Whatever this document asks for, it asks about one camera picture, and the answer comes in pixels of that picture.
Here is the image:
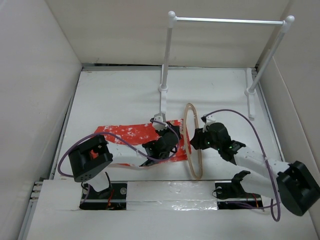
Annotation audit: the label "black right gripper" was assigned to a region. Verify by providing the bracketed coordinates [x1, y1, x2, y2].
[189, 126, 221, 151]

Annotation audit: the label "orange white tie-dye trousers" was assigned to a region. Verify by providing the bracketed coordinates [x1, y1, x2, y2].
[94, 118, 192, 168]

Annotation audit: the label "wooden clothes hanger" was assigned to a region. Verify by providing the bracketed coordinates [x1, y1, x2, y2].
[182, 103, 203, 181]

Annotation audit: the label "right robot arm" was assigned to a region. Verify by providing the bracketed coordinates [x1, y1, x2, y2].
[190, 122, 320, 216]

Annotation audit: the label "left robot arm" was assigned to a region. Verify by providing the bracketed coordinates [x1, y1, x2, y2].
[60, 122, 181, 199]

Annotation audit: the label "white clothes rack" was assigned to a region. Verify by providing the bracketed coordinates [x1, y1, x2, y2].
[158, 10, 296, 121]

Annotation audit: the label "white foam board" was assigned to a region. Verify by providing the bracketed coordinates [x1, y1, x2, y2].
[27, 180, 318, 240]

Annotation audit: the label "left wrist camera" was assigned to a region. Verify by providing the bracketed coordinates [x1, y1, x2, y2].
[150, 112, 167, 131]

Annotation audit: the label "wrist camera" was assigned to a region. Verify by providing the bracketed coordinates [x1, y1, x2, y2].
[150, 112, 167, 131]
[201, 114, 216, 133]

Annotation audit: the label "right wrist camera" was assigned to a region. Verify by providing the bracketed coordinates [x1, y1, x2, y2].
[201, 114, 216, 133]

